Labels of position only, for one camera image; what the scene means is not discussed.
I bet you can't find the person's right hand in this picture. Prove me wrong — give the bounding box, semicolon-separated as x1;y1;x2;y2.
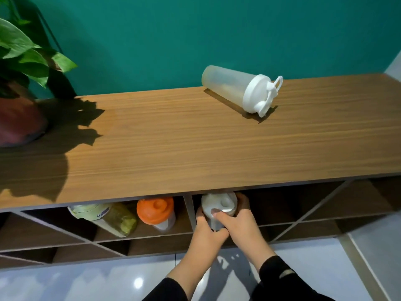
211;192;276;268

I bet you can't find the person's left hand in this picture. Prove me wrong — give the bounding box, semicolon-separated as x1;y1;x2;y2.
185;206;231;264

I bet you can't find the small white-lid clear bottle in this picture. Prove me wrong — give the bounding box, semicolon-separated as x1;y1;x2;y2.
201;192;238;232

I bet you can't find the orange-lid shaker bottle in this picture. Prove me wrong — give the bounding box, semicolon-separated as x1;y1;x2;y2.
136;197;177;232

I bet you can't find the wooden cabinet with slanted dividers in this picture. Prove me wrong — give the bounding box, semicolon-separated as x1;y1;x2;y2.
0;175;401;301

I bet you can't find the yellow-green translucent bottle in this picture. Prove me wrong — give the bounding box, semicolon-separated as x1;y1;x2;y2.
68;202;138;238

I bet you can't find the large white-lid shaker bottle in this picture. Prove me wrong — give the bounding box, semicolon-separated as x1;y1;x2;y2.
201;65;284;118

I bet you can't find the person's right forearm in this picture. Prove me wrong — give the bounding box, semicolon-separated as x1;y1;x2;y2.
250;253;336;301

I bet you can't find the person's left forearm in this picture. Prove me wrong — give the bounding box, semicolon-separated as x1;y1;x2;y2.
142;252;215;301

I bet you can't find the green potted plant red pot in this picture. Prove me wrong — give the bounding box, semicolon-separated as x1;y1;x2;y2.
0;0;78;148

